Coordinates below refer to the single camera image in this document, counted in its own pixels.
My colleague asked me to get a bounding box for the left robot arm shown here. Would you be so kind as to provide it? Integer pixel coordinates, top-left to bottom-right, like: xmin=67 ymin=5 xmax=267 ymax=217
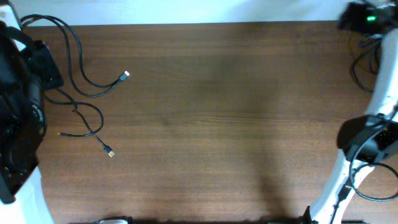
xmin=1 ymin=1 xmax=63 ymax=223

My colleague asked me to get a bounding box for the black USB cable two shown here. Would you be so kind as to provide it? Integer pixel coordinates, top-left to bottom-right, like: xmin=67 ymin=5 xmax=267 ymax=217
xmin=20 ymin=14 xmax=131 ymax=98

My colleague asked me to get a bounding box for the black USB cable one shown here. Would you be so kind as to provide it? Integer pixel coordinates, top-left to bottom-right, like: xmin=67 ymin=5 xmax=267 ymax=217
xmin=348 ymin=34 xmax=384 ymax=94

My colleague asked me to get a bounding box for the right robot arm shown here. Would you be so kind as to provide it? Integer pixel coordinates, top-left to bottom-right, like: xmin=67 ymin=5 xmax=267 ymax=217
xmin=288 ymin=1 xmax=397 ymax=224

